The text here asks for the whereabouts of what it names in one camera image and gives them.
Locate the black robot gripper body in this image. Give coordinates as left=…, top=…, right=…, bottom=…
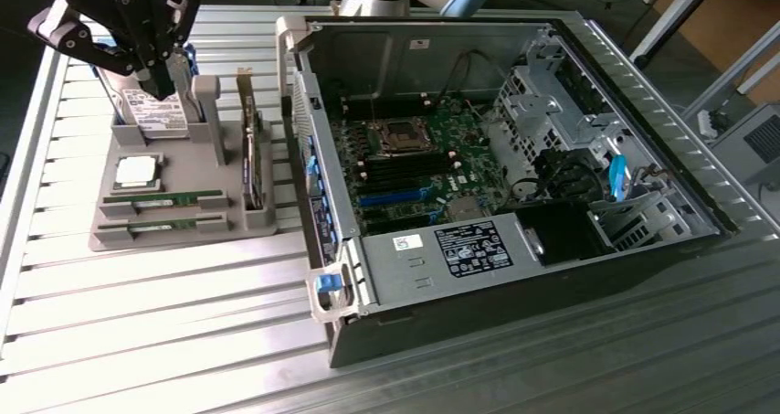
left=59, top=0, right=176, bottom=68

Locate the green RAM stick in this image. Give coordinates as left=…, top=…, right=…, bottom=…
left=103, top=189, right=224, bottom=208
left=125, top=218, right=204, bottom=233

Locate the black RAM slot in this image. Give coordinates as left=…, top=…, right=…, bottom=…
left=363, top=152, right=447, bottom=165
left=368, top=165, right=453, bottom=179
left=365, top=158, right=449, bottom=172

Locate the hard disk white label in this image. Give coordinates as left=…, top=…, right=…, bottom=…
left=91, top=41, right=204, bottom=133

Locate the grey plastic parts rack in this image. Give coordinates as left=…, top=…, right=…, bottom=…
left=88, top=73, right=280, bottom=253

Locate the silver CPU chip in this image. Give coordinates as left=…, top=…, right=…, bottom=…
left=111, top=154, right=167, bottom=192

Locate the graphics card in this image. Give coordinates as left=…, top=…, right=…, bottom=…
left=235, top=66, right=275, bottom=213

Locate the green motherboard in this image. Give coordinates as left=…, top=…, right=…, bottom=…
left=337, top=94, right=519, bottom=237

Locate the blue expansion slot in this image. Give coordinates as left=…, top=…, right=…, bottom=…
left=357, top=186, right=429, bottom=207

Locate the black expansion slot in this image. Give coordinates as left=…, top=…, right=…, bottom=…
left=367, top=216, right=429, bottom=236

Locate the silver metal disk bay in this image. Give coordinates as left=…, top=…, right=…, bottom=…
left=485, top=60, right=615, bottom=198

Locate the silver chipset heatsink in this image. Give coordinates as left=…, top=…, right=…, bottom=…
left=447, top=196, right=489, bottom=222

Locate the silver power supply unit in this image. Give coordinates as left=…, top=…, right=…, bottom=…
left=357, top=212, right=549, bottom=315

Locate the black stand pole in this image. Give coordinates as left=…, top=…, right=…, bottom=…
left=635, top=0, right=732, bottom=67

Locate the black open PC case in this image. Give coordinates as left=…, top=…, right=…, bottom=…
left=273, top=14, right=743, bottom=369

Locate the white power strip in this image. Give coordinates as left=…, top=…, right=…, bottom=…
left=696, top=106, right=733, bottom=140

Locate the grey computer tower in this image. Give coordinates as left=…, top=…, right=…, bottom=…
left=708, top=102, right=780, bottom=192

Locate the CPU socket metal frame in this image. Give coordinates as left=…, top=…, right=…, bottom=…
left=373, top=120, right=435, bottom=159

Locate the black wire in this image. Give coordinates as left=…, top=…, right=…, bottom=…
left=443, top=48, right=508, bottom=105

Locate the blue flat wire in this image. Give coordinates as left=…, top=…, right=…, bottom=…
left=607, top=154, right=636, bottom=203

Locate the wooden desk metal frame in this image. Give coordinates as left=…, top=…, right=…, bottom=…
left=517, top=0, right=780, bottom=107

